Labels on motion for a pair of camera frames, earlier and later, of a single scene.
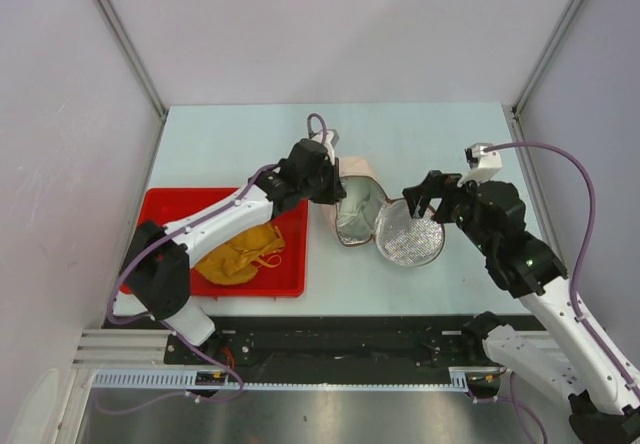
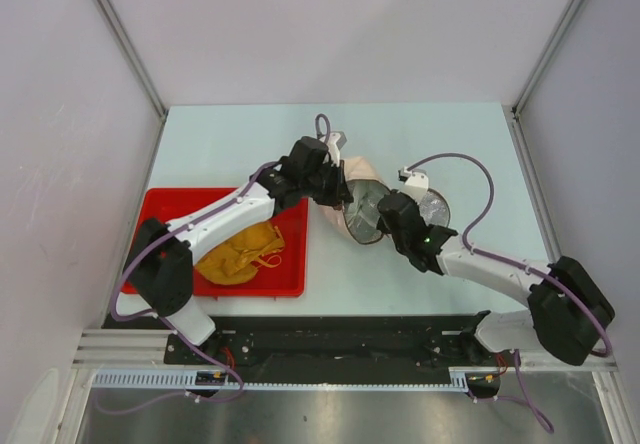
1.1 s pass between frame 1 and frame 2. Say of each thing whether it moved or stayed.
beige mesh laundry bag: moved
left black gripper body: stayed
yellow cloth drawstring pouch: stayed
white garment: stayed
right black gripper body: moved
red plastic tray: stayed
